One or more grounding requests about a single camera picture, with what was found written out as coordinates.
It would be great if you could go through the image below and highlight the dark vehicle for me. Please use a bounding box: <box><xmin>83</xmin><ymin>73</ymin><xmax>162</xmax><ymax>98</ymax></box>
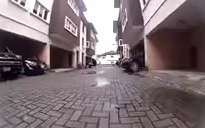
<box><xmin>118</xmin><ymin>53</ymin><xmax>146</xmax><ymax>74</ymax></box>

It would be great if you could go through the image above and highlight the pale concrete pavement strip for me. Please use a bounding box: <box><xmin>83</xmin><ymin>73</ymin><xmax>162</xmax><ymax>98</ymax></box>
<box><xmin>49</xmin><ymin>67</ymin><xmax>78</xmax><ymax>74</ymax></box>

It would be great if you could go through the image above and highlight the grey brick paved road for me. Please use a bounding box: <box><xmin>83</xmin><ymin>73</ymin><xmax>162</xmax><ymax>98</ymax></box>
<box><xmin>0</xmin><ymin>65</ymin><xmax>205</xmax><ymax>128</ymax></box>

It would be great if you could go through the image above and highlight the brown and white building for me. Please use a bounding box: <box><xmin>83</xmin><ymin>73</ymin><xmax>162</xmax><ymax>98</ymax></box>
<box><xmin>49</xmin><ymin>0</ymin><xmax>88</xmax><ymax>70</ymax></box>

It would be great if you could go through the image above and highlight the dark car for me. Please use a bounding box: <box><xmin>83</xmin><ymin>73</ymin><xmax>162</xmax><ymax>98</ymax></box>
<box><xmin>22</xmin><ymin>56</ymin><xmax>49</xmax><ymax>77</ymax></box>

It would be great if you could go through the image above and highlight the beige building with carport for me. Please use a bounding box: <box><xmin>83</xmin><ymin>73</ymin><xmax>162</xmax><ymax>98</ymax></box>
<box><xmin>138</xmin><ymin>0</ymin><xmax>205</xmax><ymax>73</ymax></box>

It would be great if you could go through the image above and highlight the grey concrete driveway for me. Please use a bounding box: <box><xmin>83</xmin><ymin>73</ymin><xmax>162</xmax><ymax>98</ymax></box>
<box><xmin>136</xmin><ymin>69</ymin><xmax>205</xmax><ymax>98</ymax></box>

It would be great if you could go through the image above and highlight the black car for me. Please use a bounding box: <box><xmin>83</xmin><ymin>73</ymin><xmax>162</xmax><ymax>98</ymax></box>
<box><xmin>0</xmin><ymin>46</ymin><xmax>25</xmax><ymax>81</ymax></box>

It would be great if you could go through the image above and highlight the white building with carport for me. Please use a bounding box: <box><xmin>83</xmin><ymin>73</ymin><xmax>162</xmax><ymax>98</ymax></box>
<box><xmin>0</xmin><ymin>0</ymin><xmax>55</xmax><ymax>80</ymax></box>

